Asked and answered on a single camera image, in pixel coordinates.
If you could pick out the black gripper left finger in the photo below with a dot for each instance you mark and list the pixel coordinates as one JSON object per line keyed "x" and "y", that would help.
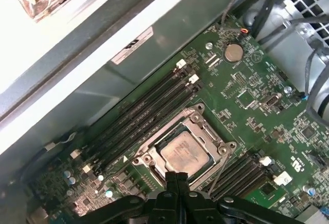
{"x": 171, "y": 183}

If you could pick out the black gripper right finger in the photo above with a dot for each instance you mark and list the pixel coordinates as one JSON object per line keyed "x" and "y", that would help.
{"x": 183, "y": 183}

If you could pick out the silver topped CPU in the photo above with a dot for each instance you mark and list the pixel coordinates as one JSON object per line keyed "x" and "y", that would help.
{"x": 185, "y": 152}

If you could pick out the metal socket cover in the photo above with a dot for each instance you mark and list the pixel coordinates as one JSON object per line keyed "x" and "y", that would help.
{"x": 206, "y": 135}

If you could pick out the RAM slot white clips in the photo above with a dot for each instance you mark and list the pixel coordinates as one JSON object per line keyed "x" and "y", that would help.
{"x": 141, "y": 123}
{"x": 128, "y": 108}
{"x": 246, "y": 177}

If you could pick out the CPU socket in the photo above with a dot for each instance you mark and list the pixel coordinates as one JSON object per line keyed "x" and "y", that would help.
{"x": 192, "y": 112}

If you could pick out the round silver capacitor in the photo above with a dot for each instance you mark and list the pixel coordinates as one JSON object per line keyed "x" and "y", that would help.
{"x": 67, "y": 174}
{"x": 288, "y": 89}
{"x": 72, "y": 180}
{"x": 109, "y": 193}
{"x": 100, "y": 177}

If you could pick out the green motherboard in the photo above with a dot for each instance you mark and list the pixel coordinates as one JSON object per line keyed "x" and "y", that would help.
{"x": 257, "y": 121}

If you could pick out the round coin battery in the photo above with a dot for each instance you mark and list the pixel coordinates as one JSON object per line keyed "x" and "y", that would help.
{"x": 233, "y": 53}

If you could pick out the white case label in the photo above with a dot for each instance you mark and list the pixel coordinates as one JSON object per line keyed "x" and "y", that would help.
{"x": 133, "y": 44}

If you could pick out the black PC case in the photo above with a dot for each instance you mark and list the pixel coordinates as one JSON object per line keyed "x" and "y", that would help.
{"x": 167, "y": 36}

